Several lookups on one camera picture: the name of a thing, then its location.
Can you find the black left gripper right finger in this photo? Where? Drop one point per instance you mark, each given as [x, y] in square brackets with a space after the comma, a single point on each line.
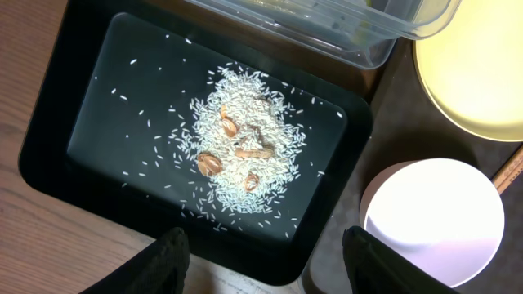
[374, 268]

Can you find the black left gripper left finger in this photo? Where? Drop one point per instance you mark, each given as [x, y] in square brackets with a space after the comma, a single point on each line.
[158, 269]

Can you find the white bowl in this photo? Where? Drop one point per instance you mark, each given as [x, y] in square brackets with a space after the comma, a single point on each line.
[442, 215]

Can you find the rice and nut leftovers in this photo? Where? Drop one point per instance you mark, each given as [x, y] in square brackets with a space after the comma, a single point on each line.
[226, 143]

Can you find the wooden chopstick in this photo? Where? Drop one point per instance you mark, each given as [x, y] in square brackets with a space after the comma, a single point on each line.
[509, 171]

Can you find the yellow plate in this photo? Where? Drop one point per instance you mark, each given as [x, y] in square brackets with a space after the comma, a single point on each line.
[472, 69]

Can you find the black waste tray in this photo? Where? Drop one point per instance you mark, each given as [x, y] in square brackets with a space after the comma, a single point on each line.
[105, 136]

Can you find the clear plastic waste bin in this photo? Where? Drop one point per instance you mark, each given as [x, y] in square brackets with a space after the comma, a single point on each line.
[361, 33]

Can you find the dark brown serving tray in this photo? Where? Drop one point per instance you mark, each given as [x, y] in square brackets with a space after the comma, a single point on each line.
[406, 127]

